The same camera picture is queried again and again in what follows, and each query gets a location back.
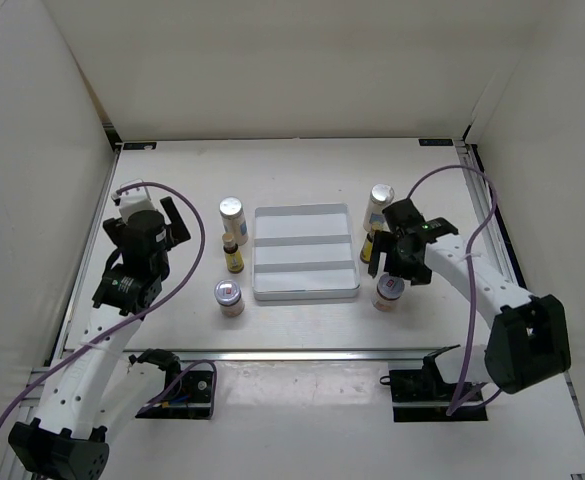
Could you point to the yellow small bottle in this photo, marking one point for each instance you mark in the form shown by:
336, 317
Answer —
366, 250
233, 257

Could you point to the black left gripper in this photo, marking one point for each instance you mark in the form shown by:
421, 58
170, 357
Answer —
176, 231

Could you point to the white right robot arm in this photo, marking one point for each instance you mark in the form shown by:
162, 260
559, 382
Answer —
528, 339

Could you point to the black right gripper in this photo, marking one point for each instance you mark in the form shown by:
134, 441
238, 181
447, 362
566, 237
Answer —
384, 243

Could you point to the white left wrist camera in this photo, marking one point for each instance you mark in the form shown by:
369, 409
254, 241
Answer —
132, 201

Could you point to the left white shaker bottle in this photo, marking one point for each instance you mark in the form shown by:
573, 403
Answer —
233, 218

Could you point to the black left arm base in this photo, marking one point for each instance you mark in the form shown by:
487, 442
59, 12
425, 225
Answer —
191, 389

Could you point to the aluminium frame rail front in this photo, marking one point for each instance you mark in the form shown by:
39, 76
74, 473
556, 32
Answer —
300, 355

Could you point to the sauce jar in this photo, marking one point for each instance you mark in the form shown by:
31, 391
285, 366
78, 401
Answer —
229, 297
388, 291

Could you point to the right white shaker bottle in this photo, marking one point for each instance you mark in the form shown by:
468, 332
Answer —
380, 197

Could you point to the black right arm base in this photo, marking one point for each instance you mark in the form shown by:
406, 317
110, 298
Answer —
419, 395

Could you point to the white divided tray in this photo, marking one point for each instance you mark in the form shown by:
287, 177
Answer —
304, 253

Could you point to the white shaker bottle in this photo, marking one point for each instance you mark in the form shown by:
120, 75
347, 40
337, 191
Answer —
380, 197
233, 218

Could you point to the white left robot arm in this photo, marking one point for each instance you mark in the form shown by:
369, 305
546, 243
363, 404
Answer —
70, 435

